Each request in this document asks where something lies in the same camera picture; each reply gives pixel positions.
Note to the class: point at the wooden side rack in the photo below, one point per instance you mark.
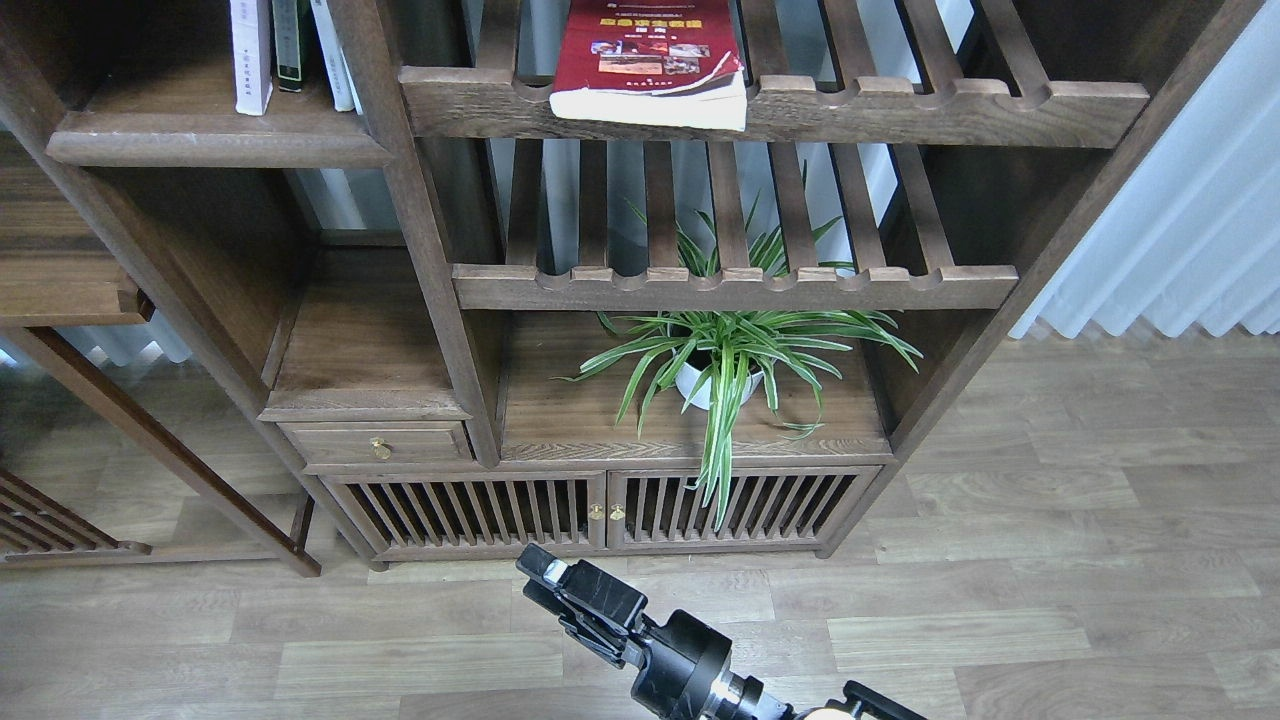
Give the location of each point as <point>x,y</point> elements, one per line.
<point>34,527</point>

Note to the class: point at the green spider plant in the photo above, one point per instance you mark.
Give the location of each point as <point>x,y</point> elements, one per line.
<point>772,339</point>

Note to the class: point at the dark wooden bookshelf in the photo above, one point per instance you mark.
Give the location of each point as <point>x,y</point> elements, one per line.
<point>428,271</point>

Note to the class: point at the pale lilac book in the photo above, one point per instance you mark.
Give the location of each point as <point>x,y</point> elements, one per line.
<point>250,28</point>

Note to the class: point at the white pleated curtain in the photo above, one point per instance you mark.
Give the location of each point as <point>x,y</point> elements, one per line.
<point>1191,241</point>

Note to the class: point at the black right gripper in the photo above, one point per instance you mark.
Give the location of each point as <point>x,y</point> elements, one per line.
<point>683,667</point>

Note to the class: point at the green spine book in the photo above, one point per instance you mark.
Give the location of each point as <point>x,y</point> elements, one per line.
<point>292,30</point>

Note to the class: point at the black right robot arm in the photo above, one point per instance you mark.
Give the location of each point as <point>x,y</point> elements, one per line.
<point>857,702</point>

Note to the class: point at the red cover book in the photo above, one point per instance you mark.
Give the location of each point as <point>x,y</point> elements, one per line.
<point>653,63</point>

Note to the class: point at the white thin book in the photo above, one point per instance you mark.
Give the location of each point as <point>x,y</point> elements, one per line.
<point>344,95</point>

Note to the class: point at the white plant pot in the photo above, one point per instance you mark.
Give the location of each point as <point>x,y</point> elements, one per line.
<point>699,393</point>

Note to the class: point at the brass drawer knob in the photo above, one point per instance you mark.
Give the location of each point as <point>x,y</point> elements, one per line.
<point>380,449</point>

